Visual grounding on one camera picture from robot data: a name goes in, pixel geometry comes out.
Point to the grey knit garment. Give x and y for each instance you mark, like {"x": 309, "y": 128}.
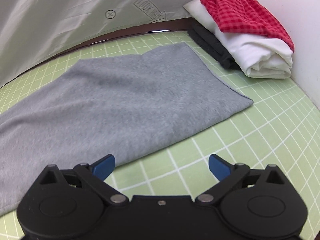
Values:
{"x": 128, "y": 106}

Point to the red checkered folded garment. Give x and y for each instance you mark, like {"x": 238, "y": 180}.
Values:
{"x": 246, "y": 17}

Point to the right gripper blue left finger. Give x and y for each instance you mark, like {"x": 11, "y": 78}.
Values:
{"x": 103, "y": 167}

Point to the white folded garment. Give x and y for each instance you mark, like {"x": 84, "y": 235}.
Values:
{"x": 257, "y": 56}

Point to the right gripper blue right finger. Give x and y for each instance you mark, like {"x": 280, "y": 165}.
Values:
{"x": 220, "y": 168}

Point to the black folded garment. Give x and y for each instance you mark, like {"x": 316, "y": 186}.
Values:
{"x": 211, "y": 45}

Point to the green grid cutting mat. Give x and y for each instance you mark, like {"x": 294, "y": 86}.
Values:
{"x": 282, "y": 128}

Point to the grey fabric storage bag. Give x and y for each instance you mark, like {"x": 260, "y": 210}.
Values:
{"x": 33, "y": 31}

